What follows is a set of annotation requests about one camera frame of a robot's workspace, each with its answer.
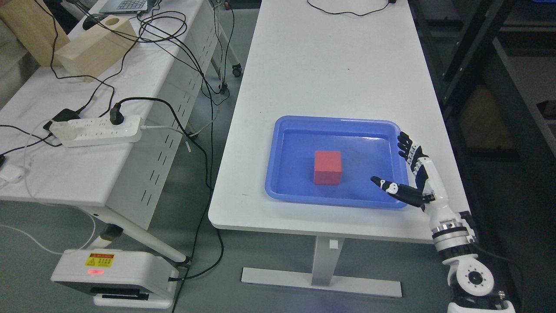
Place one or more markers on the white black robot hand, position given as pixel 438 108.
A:
pixel 429 194

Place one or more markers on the pink foam block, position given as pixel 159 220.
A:
pixel 327 168

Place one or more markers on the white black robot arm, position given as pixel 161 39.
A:
pixel 472 283

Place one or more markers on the blue plastic tray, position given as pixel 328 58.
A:
pixel 368 148

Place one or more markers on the black right metal shelf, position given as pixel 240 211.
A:
pixel 492 63

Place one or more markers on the light wooden block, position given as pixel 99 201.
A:
pixel 98 48

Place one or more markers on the white desk with T-leg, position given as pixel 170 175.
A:
pixel 325 91

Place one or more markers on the white black floor device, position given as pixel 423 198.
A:
pixel 119 278

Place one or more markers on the white folding side table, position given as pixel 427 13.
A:
pixel 119 153

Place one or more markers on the white power strip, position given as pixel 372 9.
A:
pixel 97 131

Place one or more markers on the laptop keyboard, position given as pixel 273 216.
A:
pixel 116 7

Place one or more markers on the brown cardboard box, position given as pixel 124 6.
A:
pixel 33 24

